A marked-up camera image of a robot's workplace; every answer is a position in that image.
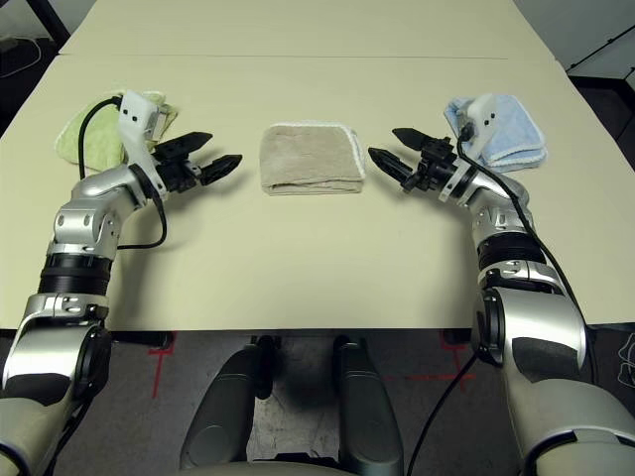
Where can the grey robot left leg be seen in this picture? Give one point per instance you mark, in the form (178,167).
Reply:
(223,416)

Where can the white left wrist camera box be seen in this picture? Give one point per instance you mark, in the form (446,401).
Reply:
(141,129)

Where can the black table base bar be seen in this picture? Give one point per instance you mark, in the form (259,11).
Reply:
(144,338)

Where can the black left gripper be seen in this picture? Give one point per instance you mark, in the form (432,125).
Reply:
(173,171)

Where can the beige towel with white trim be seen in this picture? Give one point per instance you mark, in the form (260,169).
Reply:
(307,158)

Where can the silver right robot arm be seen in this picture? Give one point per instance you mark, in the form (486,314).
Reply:
(506,223)

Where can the grey robot leg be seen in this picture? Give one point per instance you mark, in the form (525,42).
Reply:
(223,416)
(367,411)

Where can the grey robot right leg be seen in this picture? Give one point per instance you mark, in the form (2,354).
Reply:
(367,411)

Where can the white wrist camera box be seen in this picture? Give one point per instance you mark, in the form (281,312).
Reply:
(141,129)
(478,134)

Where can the blue folded towel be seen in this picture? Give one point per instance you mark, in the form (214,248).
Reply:
(516,134)

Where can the green folded towel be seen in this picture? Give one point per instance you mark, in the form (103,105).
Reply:
(94,139)

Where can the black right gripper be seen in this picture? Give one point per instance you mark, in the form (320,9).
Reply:
(434,168)

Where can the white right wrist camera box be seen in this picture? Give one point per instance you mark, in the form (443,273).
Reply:
(478,134)

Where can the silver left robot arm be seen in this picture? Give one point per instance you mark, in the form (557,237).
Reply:
(89,213)

